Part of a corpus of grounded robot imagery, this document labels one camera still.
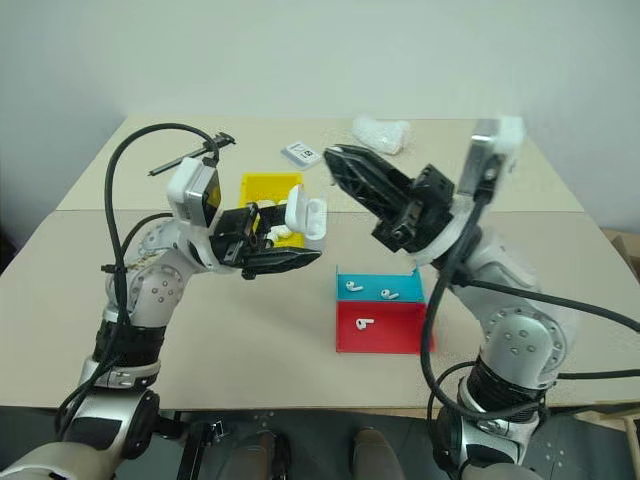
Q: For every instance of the yellow plastic bin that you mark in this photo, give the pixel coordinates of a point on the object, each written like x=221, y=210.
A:
x=260, y=185

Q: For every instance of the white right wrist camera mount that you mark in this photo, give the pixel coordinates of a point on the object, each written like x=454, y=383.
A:
x=487, y=150

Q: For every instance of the black rod tool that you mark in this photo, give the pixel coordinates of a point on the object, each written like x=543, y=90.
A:
x=200, y=152

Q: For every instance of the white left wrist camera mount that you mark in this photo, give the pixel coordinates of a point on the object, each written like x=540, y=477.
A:
x=195, y=192

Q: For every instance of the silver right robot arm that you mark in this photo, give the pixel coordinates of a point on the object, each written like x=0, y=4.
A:
x=520, y=345

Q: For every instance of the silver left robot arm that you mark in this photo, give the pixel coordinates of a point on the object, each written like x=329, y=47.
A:
x=150, y=295

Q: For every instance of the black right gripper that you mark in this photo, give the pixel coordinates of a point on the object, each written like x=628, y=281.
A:
x=425, y=210

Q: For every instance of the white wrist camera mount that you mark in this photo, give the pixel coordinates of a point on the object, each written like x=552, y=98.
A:
x=195, y=192
x=487, y=150

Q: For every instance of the brown cardboard box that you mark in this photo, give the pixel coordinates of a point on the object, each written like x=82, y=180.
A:
x=625, y=250

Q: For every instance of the clear plastic bag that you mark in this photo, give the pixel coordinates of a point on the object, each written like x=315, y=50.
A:
x=382, y=132

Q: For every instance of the blue plastic tray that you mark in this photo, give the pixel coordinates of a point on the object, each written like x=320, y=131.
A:
x=400, y=282

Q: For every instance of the white earbud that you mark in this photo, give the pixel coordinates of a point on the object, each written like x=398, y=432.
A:
x=389, y=294
x=354, y=286
x=280, y=231
x=364, y=323

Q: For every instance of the white earbud case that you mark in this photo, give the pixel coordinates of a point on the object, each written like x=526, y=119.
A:
x=307, y=215

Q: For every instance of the white printed card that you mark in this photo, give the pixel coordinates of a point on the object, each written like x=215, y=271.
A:
x=301, y=152

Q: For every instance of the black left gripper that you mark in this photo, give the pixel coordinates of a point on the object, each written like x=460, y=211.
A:
x=235, y=235

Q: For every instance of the red plastic tray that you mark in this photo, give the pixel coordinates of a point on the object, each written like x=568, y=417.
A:
x=395, y=330

